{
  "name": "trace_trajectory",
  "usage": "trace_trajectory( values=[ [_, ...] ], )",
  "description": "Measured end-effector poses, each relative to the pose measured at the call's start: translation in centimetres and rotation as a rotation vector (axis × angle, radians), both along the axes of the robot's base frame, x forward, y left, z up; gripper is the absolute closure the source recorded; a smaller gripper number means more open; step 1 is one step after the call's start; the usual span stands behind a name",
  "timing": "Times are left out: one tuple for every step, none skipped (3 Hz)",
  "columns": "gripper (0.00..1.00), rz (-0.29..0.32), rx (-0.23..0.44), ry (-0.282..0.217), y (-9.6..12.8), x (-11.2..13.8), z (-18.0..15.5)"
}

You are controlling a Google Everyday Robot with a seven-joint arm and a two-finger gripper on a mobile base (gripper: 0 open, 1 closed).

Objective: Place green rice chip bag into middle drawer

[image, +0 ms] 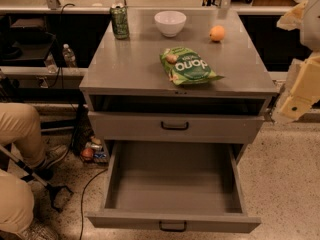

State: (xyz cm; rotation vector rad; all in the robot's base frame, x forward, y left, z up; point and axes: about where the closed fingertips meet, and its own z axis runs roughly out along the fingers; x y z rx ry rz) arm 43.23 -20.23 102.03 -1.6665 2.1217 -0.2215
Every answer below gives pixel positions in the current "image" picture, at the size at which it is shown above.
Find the small clear bottle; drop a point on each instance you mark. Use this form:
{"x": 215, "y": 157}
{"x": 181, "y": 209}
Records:
{"x": 51, "y": 64}

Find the basket of small items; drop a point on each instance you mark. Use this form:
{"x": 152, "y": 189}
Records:
{"x": 93, "y": 152}

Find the green soda can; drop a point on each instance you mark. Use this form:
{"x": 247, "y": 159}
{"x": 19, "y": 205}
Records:
{"x": 119, "y": 21}

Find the green rice chip bag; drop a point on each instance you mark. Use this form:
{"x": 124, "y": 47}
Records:
{"x": 184, "y": 66}

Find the closed grey upper drawer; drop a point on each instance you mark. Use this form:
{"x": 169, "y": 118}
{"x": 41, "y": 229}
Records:
{"x": 175, "y": 127}

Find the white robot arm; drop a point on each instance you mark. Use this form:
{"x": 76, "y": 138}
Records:
{"x": 310, "y": 38}

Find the black tripod stand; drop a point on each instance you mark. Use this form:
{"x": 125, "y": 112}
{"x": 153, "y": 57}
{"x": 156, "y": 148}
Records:
{"x": 59, "y": 195}

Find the clear water bottle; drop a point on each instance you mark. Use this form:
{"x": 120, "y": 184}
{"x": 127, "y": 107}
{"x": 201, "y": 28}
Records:
{"x": 69, "y": 56}

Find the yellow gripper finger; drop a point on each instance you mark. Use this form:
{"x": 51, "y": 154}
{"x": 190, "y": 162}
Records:
{"x": 302, "y": 88}
{"x": 292, "y": 19}

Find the open grey lower drawer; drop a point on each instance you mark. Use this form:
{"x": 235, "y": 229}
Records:
{"x": 173, "y": 187}

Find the grey drawer cabinet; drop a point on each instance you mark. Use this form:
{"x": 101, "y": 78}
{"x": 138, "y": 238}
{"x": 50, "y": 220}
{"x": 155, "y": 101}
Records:
{"x": 208, "y": 84}

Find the white bowl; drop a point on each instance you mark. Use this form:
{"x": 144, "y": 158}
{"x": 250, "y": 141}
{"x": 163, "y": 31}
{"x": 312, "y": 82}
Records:
{"x": 170, "y": 23}

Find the orange fruit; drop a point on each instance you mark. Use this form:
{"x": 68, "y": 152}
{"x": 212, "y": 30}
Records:
{"x": 217, "y": 33}

